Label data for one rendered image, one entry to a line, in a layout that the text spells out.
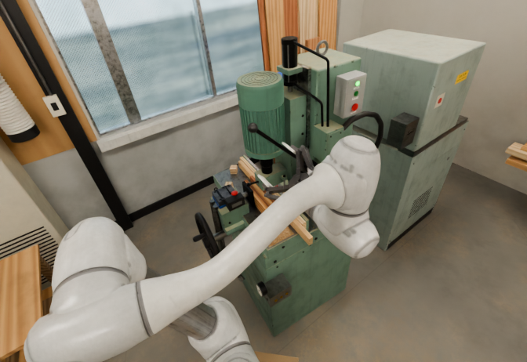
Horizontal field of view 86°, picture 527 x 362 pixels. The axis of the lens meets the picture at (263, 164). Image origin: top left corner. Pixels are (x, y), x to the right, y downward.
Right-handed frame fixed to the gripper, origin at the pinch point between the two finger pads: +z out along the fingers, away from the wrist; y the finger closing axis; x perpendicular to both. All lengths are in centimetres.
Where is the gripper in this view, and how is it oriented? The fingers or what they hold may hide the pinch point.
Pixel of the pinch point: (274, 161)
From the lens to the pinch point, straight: 93.9
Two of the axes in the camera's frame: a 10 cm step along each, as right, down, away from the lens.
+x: -6.3, -3.6, -6.9
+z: -5.0, -4.9, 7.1
